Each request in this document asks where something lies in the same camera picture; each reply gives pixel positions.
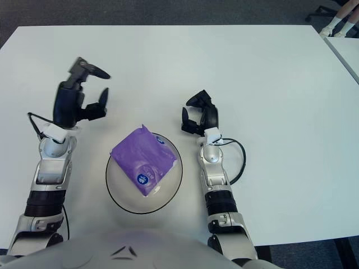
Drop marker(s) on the person leg white sock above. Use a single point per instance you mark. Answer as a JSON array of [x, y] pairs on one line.
[[347, 26], [335, 21]]

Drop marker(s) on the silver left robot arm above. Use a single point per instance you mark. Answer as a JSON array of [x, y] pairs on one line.
[[51, 171]]

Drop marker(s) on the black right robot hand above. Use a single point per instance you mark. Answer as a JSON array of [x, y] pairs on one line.
[[210, 116]]

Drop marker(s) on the white plate black rim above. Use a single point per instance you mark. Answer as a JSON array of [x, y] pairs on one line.
[[169, 192]]

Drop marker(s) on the dark table leg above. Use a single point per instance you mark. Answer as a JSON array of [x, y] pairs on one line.
[[343, 255], [265, 256]]

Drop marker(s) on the white side table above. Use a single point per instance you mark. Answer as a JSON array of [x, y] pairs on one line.
[[347, 50]]

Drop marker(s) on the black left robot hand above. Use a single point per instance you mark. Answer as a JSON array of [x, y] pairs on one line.
[[66, 106]]

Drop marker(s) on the black office chair base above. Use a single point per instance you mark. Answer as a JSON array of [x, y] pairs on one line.
[[322, 9]]

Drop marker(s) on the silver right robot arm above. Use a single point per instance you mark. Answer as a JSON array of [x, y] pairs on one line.
[[216, 173]]

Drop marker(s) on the purple tissue paper pack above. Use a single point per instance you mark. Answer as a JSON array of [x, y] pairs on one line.
[[143, 159]]

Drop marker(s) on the grey robot torso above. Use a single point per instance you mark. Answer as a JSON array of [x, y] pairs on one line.
[[134, 248]]

